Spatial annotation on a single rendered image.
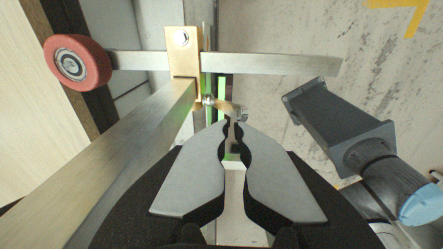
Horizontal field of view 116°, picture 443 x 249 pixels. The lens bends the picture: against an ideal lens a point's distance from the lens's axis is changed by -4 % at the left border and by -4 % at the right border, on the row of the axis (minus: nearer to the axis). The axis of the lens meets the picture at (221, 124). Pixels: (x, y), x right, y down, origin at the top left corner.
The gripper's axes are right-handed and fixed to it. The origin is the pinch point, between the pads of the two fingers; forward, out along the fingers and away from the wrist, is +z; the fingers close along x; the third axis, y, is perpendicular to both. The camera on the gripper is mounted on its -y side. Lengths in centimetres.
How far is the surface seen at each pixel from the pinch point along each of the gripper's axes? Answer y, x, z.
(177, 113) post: 1.4, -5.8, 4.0
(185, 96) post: 0.7, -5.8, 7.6
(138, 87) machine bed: 7.5, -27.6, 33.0
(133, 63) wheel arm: -2.0, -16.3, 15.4
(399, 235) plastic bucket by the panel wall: 219, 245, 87
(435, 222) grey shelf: 186, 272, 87
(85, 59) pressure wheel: -3.3, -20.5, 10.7
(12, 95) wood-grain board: 2.6, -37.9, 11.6
